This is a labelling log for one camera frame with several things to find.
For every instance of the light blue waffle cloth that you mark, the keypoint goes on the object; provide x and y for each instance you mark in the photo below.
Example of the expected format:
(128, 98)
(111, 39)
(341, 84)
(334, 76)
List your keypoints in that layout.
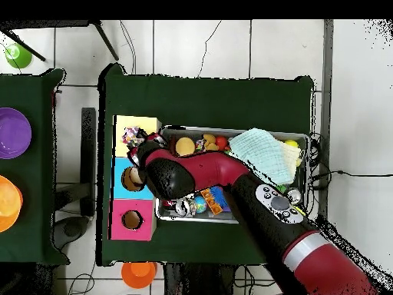
(264, 153)

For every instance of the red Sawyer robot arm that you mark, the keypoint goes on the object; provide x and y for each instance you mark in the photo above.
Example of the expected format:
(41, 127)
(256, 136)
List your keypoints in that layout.
(199, 169)

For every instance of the silver mesh bin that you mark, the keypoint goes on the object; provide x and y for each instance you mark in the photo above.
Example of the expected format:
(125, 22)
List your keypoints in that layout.
(190, 131)

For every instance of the wooden box with three holes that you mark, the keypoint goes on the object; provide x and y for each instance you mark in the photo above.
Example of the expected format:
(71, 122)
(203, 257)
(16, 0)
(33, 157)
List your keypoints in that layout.
(144, 227)

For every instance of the orange sponge disc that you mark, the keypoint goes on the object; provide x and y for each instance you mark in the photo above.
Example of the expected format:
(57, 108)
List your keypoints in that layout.
(185, 147)

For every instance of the brown plush toy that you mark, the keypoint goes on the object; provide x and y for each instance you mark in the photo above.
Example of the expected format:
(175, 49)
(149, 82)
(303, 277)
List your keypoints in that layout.
(210, 143)

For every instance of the red orange ball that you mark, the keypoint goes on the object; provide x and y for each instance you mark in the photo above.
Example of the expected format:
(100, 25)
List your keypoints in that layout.
(221, 143)

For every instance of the black upright panel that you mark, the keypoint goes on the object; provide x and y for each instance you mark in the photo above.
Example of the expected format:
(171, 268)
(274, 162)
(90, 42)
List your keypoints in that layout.
(88, 153)

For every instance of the crushed silver can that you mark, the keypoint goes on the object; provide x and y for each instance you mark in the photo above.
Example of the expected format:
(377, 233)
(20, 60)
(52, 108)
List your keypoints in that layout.
(184, 208)

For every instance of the globe print ball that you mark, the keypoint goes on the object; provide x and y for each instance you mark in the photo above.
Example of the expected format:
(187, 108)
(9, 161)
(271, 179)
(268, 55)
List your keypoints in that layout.
(200, 204)

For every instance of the orange plastic grid block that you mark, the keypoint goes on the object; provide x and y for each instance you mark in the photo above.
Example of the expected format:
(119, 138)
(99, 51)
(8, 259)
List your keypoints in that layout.
(210, 201)

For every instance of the blue spiky ball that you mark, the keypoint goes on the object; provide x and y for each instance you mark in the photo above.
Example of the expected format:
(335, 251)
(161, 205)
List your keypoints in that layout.
(219, 196)

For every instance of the black tripod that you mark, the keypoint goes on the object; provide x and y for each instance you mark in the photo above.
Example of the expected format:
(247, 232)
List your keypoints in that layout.
(106, 41)

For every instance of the dark green side tablecloth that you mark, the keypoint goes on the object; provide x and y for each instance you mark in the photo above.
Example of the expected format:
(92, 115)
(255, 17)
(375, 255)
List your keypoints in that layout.
(33, 92)

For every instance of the yellow ball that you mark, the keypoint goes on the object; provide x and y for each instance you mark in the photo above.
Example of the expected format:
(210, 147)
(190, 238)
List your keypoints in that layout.
(291, 143)

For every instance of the cream waffle cloth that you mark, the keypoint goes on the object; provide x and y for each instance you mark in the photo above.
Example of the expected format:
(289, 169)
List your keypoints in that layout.
(291, 153)

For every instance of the orange cup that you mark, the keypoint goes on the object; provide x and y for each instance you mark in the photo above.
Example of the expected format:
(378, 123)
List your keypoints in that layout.
(138, 275)

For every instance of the purple bowl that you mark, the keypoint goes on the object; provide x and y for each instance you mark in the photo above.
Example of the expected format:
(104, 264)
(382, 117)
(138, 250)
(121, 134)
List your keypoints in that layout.
(13, 133)

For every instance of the round silver can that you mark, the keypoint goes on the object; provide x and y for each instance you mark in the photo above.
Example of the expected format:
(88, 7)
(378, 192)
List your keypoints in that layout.
(294, 196)

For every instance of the green cup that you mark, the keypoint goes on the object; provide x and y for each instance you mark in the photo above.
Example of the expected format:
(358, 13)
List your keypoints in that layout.
(18, 57)

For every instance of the orange bowl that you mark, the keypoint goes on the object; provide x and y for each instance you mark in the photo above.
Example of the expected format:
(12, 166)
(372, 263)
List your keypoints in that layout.
(9, 202)

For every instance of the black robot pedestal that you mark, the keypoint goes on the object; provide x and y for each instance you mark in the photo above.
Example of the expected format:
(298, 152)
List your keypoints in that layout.
(196, 279)

